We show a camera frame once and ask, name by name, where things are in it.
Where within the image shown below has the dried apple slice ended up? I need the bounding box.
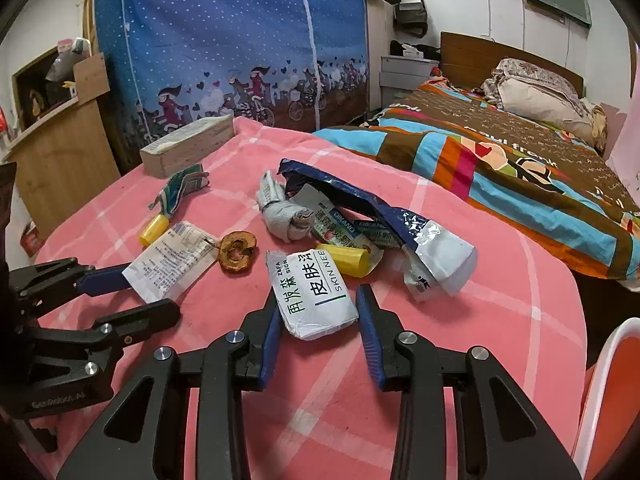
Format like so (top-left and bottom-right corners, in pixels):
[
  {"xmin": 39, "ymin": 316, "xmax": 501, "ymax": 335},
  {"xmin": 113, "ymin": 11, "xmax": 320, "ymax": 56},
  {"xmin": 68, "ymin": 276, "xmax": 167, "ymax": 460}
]
[{"xmin": 217, "ymin": 230, "xmax": 257, "ymax": 277}]

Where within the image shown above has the pink checked blanket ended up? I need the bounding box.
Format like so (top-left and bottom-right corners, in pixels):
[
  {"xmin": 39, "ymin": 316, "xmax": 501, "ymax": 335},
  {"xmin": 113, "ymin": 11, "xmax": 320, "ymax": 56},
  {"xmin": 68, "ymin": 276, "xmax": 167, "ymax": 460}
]
[{"xmin": 32, "ymin": 115, "xmax": 588, "ymax": 480}]

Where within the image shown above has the colourful striped quilt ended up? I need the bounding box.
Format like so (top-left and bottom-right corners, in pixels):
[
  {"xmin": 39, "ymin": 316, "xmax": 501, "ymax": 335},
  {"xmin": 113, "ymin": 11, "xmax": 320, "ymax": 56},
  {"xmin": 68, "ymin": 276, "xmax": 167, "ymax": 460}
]
[{"xmin": 312, "ymin": 76, "xmax": 640, "ymax": 293}]

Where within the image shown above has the cardboard piece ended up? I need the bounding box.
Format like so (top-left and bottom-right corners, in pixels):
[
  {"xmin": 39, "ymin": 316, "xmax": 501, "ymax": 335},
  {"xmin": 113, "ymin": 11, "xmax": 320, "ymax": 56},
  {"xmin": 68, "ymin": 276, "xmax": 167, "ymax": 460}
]
[{"xmin": 72, "ymin": 52, "xmax": 111, "ymax": 103}]

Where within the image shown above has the folded floral bedding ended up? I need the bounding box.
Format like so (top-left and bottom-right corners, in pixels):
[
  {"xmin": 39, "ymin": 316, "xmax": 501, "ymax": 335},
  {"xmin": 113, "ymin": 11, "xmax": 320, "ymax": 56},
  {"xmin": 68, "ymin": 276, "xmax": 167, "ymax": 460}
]
[{"xmin": 481, "ymin": 57, "xmax": 608, "ymax": 151}]

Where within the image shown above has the green white wrapper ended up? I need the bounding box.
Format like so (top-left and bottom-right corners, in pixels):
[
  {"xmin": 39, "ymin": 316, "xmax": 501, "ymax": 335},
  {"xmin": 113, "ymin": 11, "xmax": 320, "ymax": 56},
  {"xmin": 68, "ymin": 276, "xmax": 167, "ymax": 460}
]
[{"xmin": 148, "ymin": 162, "xmax": 211, "ymax": 217}]

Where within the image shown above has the blue printed fabric wardrobe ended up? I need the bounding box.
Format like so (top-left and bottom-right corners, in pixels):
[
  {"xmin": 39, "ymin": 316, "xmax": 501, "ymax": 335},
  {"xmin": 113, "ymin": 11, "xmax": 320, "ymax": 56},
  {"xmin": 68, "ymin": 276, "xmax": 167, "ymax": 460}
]
[{"xmin": 92, "ymin": 0, "xmax": 371, "ymax": 171}]

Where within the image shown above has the grey white tote bag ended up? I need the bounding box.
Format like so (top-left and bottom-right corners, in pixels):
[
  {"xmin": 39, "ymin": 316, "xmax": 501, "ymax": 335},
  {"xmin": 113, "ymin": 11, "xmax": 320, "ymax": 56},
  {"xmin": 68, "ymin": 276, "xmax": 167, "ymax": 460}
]
[{"xmin": 394, "ymin": 0, "xmax": 429, "ymax": 38}]

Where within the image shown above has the orange bin with white rim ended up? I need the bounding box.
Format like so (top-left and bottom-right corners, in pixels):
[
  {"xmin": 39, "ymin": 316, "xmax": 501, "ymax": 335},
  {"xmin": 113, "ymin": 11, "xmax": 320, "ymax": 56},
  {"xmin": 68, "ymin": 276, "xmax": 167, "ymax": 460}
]
[{"xmin": 570, "ymin": 317, "xmax": 640, "ymax": 480}]

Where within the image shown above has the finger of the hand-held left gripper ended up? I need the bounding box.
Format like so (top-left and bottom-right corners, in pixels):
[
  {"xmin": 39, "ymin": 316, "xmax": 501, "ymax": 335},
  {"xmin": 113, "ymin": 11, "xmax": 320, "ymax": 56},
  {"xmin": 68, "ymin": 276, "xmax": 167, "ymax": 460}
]
[
  {"xmin": 9, "ymin": 257, "xmax": 135, "ymax": 306},
  {"xmin": 30, "ymin": 298, "xmax": 182, "ymax": 376}
]

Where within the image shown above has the blue foil bag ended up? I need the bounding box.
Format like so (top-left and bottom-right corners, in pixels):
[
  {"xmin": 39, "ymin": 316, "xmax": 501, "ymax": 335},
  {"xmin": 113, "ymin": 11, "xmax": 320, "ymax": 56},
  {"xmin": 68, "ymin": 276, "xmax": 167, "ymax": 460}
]
[{"xmin": 277, "ymin": 158, "xmax": 478, "ymax": 302}]

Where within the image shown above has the white blue toothpaste tube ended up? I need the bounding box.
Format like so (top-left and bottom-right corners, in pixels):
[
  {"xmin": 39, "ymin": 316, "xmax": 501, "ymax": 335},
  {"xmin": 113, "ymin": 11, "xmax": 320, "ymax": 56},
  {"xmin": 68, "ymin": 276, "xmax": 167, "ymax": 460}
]
[{"xmin": 352, "ymin": 219, "xmax": 403, "ymax": 251}]

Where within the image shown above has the small yellow bottle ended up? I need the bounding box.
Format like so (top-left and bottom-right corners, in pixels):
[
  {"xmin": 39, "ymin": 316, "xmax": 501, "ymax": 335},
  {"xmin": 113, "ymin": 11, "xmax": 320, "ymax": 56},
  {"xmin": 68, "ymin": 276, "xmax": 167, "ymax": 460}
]
[{"xmin": 138, "ymin": 213, "xmax": 170, "ymax": 248}]

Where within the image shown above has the grey plastic bag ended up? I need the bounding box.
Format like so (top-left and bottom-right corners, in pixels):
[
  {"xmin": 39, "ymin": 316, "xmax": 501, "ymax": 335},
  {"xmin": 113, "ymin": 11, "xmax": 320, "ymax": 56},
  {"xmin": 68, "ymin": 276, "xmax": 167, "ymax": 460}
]
[{"xmin": 45, "ymin": 37, "xmax": 93, "ymax": 106}]

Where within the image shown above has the white soap packet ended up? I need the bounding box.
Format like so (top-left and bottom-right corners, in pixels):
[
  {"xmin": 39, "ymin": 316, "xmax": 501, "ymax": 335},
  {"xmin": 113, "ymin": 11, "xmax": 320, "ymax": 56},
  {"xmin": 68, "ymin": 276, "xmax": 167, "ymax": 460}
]
[{"xmin": 266, "ymin": 248, "xmax": 360, "ymax": 342}]

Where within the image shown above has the wooden bed headboard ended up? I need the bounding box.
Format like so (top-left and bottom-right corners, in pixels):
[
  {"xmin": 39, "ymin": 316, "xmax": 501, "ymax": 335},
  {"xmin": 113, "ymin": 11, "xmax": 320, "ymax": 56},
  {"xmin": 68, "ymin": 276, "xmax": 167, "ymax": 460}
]
[{"xmin": 439, "ymin": 31, "xmax": 585, "ymax": 98}]

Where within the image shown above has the pink curtain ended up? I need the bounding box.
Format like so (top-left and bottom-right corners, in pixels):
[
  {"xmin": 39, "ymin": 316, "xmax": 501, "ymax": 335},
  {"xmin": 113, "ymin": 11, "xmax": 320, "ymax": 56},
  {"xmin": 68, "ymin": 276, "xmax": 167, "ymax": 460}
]
[{"xmin": 605, "ymin": 105, "xmax": 640, "ymax": 188}]

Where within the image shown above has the wooden cabinet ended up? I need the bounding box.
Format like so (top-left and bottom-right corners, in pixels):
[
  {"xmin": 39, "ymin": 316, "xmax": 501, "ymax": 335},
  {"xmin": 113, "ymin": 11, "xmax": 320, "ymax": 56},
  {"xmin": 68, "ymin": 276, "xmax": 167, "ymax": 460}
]
[{"xmin": 5, "ymin": 52, "xmax": 123, "ymax": 246}]

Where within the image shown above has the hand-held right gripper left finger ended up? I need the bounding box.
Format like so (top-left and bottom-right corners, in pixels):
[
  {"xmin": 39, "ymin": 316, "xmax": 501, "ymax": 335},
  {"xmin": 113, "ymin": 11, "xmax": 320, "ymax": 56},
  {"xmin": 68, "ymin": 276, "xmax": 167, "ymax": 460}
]
[{"xmin": 57, "ymin": 287, "xmax": 283, "ymax": 480}]

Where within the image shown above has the grey nightstand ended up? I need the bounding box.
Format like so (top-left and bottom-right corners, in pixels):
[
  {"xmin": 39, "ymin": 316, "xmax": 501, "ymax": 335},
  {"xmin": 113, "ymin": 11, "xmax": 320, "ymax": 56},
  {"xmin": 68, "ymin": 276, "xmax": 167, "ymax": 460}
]
[{"xmin": 377, "ymin": 54, "xmax": 441, "ymax": 111}]

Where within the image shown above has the white green toothpaste tube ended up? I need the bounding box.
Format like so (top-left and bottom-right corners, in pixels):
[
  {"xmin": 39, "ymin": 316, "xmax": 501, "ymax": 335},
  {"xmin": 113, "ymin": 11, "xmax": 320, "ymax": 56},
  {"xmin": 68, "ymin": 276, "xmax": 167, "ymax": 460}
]
[{"xmin": 299, "ymin": 184, "xmax": 381, "ymax": 261}]

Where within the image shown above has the dark framed picture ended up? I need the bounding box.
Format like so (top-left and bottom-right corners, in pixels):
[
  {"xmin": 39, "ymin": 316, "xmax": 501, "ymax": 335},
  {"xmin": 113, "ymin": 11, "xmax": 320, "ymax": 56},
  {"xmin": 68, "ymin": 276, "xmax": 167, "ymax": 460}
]
[{"xmin": 11, "ymin": 45, "xmax": 66, "ymax": 131}]

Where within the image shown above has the white printed sachet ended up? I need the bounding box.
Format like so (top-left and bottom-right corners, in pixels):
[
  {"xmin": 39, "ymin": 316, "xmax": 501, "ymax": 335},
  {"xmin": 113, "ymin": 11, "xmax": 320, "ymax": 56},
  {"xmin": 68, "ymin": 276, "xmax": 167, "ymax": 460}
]
[{"xmin": 122, "ymin": 220, "xmax": 220, "ymax": 305}]

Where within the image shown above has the rolled-up grey tube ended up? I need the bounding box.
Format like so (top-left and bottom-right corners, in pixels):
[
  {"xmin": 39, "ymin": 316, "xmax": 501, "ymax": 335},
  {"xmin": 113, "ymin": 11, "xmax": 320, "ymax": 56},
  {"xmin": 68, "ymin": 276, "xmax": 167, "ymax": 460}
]
[{"xmin": 256, "ymin": 170, "xmax": 316, "ymax": 248}]

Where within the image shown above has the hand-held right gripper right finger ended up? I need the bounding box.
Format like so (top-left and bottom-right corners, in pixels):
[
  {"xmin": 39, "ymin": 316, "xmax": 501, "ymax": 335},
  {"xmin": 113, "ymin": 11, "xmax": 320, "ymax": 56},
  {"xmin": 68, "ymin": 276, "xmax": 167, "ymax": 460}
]
[{"xmin": 355, "ymin": 284, "xmax": 583, "ymax": 480}]

